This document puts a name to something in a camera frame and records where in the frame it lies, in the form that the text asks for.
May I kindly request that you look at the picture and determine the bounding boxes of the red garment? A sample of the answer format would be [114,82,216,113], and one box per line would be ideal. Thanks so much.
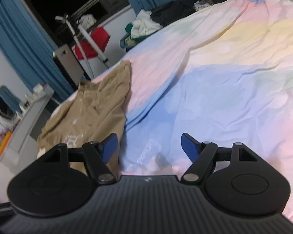
[74,27,111,60]

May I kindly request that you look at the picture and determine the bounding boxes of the pastel rainbow blanket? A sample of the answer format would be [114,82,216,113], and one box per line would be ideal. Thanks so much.
[37,0,293,227]

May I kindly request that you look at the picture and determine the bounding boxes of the dark window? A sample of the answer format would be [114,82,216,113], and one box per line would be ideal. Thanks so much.
[18,0,131,50]

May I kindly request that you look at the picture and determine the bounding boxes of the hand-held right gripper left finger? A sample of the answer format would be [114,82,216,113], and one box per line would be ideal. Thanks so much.
[43,133,118,184]

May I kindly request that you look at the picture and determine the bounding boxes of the garment steamer stand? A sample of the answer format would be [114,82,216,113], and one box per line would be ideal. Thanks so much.
[55,13,113,81]

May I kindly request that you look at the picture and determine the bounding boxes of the green garment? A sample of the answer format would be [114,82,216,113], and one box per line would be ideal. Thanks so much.
[125,22,135,39]

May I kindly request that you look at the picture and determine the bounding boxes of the white hanging garment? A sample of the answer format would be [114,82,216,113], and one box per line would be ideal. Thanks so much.
[79,14,97,29]

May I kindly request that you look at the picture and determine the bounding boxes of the black garment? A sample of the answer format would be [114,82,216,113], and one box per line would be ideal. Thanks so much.
[150,0,196,27]

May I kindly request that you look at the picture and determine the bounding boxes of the wavy framed mirror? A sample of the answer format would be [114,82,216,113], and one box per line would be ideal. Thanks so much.
[0,85,21,120]

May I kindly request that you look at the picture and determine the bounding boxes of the khaki t-shirt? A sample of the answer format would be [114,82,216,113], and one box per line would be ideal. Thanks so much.
[37,60,133,176]

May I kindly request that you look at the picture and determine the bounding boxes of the white patterned cloth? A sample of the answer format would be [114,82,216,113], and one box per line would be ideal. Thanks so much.
[194,0,212,12]

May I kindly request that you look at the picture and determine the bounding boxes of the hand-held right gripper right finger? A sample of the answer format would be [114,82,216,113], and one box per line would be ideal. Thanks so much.
[181,133,258,183]

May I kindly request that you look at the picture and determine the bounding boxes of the white dressing table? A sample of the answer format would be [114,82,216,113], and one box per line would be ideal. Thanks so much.
[0,84,54,162]

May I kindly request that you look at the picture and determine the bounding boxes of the light blue cloth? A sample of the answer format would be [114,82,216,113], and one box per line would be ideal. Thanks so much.
[120,35,138,53]

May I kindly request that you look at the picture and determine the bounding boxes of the orange box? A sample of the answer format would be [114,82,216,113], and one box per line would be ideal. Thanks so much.
[0,130,13,159]

